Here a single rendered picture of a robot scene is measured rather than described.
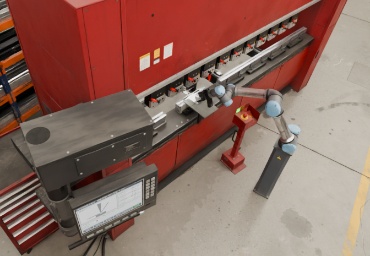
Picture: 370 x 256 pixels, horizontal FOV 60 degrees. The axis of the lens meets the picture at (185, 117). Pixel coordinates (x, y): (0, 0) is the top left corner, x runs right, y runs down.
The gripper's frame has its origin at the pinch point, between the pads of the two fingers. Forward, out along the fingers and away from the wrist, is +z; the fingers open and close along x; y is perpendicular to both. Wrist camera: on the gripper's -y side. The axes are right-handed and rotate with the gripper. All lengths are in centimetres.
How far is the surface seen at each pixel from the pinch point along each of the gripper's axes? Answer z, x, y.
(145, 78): -34, 57, 38
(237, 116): 2.4, -33.6, -33.9
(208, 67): -16.7, -13.8, 22.3
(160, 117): 8.6, 37.8, 4.1
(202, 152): 73, -23, -63
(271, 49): 8, -131, 4
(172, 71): -30, 31, 34
